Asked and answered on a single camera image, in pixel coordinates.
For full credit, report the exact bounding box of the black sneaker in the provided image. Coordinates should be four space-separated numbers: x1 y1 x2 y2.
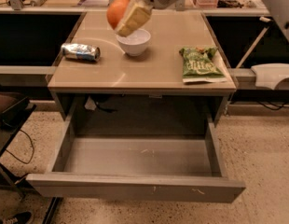
0 211 34 224

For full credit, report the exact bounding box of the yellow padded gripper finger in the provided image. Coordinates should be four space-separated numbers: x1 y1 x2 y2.
115 0 152 37

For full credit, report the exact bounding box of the black cable on floor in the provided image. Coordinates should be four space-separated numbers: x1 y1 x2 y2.
4 119 36 165

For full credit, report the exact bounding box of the grey cabinet with tan top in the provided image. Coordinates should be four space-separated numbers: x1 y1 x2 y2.
48 10 236 136

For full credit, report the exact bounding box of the crushed silver soda can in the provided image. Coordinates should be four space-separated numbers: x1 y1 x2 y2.
61 43 101 62

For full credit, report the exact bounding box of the white bowl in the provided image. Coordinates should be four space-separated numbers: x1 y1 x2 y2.
117 29 151 56

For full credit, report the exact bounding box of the orange fruit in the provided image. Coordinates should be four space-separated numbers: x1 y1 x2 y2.
106 0 130 29

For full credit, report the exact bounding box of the green chip bag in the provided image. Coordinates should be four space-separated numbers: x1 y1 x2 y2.
179 47 227 83

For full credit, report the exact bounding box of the stick with white tip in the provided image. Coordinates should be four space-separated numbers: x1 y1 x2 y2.
236 16 272 68

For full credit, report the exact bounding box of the black chair at left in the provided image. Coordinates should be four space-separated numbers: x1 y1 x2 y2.
0 85 36 198

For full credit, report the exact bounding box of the open grey top drawer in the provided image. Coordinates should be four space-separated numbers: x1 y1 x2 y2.
27 95 245 203

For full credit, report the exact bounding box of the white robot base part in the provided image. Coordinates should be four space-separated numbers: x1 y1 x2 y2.
251 63 289 90

